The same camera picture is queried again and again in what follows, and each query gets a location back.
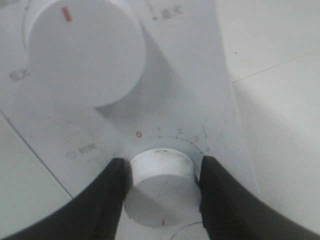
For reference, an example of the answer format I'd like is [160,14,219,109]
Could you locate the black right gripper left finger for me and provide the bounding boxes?
[6,157,129,240]

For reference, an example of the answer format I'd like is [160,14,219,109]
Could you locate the white round door button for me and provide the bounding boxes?
[170,221,210,240]

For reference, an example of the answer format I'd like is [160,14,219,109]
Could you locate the white microwave door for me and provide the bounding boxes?
[0,112,75,239]

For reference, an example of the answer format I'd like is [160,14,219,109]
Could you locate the white microwave oven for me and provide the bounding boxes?
[0,0,259,240]

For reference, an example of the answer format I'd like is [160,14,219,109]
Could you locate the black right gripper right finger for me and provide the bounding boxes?
[199,155,318,240]

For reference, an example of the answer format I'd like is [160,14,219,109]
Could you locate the white microwave knob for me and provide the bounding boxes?
[124,148,201,228]
[24,0,146,107]

